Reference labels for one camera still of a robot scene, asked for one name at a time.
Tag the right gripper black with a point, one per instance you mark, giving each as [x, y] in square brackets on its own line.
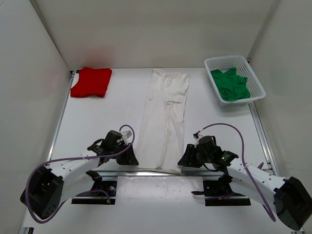
[188, 159]

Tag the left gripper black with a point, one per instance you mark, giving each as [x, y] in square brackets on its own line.
[129, 159]

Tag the white t shirt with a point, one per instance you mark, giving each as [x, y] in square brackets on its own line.
[160, 142]

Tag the green t shirt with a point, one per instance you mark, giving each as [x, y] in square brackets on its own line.
[230, 85]

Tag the red t shirt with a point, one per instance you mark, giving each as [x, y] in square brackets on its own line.
[91, 82]

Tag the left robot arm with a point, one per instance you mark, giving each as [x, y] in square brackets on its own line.
[52, 183]

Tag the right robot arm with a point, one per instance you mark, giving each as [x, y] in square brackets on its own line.
[286, 197]

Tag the white plastic basket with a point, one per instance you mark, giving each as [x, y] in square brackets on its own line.
[225, 63]

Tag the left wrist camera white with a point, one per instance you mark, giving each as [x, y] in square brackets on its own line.
[127, 136]

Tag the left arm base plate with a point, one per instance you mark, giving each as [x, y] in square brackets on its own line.
[102, 192]

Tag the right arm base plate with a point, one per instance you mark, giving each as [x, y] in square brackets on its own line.
[217, 192]

